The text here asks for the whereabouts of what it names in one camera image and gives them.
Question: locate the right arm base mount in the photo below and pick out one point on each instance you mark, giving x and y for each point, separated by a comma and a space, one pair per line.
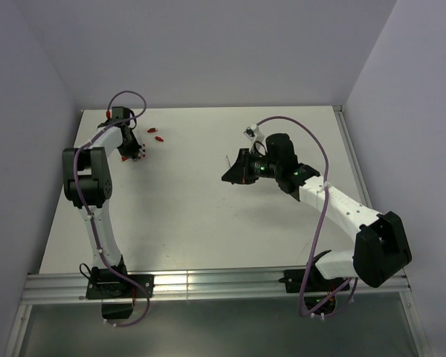
317, 288

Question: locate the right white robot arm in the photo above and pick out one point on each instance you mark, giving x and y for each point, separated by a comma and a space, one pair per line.
381, 248

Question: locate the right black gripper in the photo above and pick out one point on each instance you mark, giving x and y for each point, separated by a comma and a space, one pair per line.
240, 172

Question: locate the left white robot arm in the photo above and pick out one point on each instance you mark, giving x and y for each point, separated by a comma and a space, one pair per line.
87, 184

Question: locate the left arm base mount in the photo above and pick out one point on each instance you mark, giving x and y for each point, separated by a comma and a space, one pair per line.
118, 297

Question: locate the aluminium front rail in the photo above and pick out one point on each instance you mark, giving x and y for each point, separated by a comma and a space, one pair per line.
213, 284

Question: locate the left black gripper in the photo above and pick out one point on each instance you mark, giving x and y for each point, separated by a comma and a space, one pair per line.
134, 150

